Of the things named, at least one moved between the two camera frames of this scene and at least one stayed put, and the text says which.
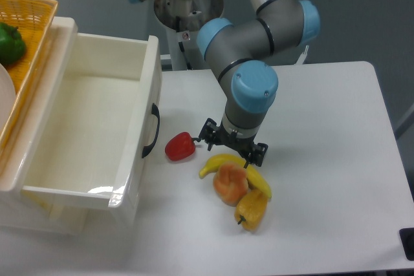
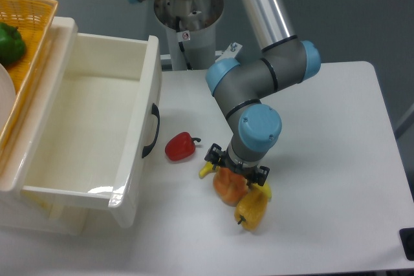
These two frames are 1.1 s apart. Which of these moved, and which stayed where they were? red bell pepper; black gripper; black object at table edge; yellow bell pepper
Moved: black gripper
Stayed: yellow bell pepper; black object at table edge; red bell pepper
